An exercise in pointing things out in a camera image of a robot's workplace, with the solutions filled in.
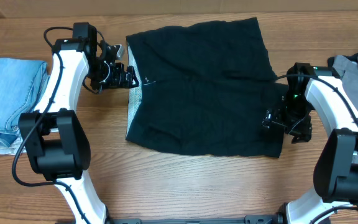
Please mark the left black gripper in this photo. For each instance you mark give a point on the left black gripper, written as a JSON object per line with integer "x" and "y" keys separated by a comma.
{"x": 127, "y": 76}

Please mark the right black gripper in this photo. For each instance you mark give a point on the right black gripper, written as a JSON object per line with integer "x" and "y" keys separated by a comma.
{"x": 272, "y": 116}

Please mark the black shorts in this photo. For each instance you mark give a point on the black shorts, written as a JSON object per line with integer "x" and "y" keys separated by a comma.
{"x": 205, "y": 89}

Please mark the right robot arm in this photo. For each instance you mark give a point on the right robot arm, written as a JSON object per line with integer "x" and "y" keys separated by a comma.
{"x": 335, "y": 176}

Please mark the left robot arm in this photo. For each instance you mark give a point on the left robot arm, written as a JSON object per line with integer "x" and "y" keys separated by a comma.
{"x": 55, "y": 150}

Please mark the folded light blue jeans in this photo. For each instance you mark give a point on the folded light blue jeans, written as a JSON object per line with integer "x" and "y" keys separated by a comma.
{"x": 22, "y": 84}

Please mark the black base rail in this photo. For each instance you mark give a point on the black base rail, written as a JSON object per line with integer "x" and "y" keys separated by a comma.
{"x": 194, "y": 221}

